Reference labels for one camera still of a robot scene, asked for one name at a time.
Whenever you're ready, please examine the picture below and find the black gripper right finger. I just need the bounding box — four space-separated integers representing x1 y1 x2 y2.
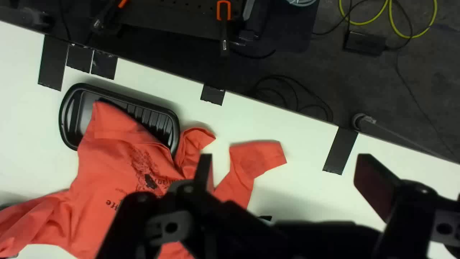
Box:
352 152 460 259

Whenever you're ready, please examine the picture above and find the orange handled tool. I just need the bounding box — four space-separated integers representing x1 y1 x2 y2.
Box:
214 0 232 23

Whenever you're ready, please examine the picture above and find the black power adapter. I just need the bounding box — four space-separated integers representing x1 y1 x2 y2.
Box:
342 32 389 57

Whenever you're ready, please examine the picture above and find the square black tape piece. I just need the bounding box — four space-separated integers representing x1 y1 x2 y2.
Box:
66 43 93 73
89 49 119 80

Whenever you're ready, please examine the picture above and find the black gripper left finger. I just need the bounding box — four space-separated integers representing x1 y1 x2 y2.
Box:
94 152 307 259

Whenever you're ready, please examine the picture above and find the black ribbed baking tray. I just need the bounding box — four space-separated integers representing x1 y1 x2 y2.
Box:
58 82 181 155

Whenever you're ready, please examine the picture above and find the orange printed sweatshirt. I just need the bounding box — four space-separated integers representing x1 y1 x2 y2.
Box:
0 98 287 259

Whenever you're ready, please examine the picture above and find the long black tape strip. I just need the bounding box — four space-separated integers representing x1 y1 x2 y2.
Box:
37 34 68 92
321 125 360 175

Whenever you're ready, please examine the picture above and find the small black tape piece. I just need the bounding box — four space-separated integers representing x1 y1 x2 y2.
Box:
199 85 227 106

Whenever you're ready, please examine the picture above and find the yellow cable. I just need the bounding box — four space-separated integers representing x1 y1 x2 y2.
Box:
336 0 439 40

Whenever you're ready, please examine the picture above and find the grey metal rod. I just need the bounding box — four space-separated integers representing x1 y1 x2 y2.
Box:
350 112 460 163

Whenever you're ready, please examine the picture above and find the black coiled cable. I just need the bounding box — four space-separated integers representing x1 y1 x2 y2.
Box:
248 73 334 122

